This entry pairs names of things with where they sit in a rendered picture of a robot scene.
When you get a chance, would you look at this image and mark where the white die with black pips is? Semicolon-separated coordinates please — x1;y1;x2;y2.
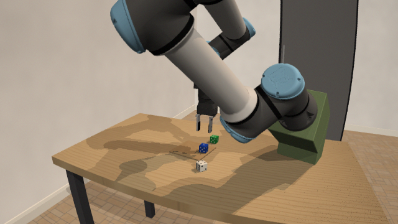
196;160;207;172

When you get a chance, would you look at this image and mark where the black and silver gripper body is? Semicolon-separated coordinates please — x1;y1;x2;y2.
193;84;218;116

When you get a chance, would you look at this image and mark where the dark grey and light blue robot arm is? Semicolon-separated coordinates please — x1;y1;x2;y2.
110;0;318;143

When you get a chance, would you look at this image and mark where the green die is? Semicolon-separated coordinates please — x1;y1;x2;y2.
210;135;219;144

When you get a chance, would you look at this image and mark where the blue die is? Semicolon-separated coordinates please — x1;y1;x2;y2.
199;143;208;153

